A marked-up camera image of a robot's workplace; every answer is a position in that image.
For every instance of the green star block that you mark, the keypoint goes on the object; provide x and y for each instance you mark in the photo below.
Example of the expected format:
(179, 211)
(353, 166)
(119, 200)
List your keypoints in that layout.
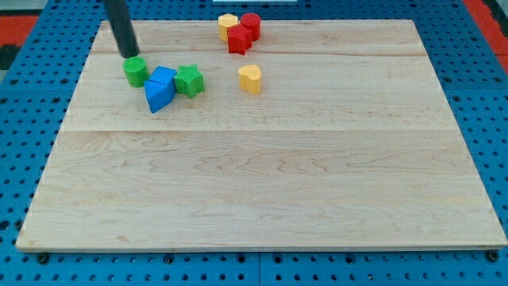
(189, 80)

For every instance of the wooden board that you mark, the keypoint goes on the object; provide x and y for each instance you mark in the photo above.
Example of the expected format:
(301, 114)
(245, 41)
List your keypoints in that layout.
(351, 145)

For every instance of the red cylinder block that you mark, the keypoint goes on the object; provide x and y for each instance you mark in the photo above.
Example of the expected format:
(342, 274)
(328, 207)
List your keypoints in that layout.
(252, 22)

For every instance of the green cylinder block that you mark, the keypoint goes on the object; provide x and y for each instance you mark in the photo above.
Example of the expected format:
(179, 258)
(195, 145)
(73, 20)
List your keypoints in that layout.
(136, 71)

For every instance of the blue triangular prism block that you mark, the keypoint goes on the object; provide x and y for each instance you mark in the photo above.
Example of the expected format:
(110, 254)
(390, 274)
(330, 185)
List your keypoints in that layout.
(158, 95)

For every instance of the red heart block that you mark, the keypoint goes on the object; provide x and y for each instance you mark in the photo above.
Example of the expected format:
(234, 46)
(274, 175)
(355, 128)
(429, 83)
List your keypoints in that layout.
(239, 39)

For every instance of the yellow heart block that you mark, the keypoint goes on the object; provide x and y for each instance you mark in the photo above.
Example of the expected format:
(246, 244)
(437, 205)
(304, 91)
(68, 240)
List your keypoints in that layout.
(250, 78)

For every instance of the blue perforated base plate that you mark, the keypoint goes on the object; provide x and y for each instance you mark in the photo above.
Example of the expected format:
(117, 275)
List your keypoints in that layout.
(39, 85)

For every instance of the blue cube block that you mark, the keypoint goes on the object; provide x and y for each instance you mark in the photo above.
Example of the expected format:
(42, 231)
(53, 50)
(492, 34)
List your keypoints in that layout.
(163, 75)

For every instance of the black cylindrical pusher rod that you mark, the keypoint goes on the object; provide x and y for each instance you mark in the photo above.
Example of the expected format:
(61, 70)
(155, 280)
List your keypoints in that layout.
(120, 21)

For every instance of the yellow hexagon block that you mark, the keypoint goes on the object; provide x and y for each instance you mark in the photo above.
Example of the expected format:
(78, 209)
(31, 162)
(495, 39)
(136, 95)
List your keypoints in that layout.
(224, 22)

